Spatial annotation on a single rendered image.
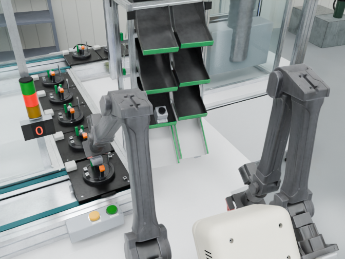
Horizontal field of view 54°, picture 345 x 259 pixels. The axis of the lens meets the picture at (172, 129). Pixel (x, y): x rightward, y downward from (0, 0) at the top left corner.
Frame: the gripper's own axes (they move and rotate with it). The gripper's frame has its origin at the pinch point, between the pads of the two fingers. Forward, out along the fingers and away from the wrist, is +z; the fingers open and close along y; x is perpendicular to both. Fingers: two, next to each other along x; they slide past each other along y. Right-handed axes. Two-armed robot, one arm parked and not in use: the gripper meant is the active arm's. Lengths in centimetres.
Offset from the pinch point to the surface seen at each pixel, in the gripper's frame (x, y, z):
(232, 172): 27, -62, 7
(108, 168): 7.9, -4.6, 7.0
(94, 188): 14.7, 4.0, 3.6
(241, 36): -52, -115, 28
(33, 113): -19.0, 19.1, -8.5
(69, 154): -5.5, 8.5, 21.5
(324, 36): -121, -429, 231
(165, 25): -33, -34, -33
